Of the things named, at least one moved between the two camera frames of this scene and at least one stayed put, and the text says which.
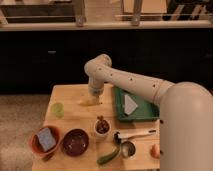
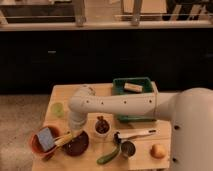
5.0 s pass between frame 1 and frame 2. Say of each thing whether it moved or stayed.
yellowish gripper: moved
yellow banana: moved
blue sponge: stayed
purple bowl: stayed
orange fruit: stayed
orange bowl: stayed
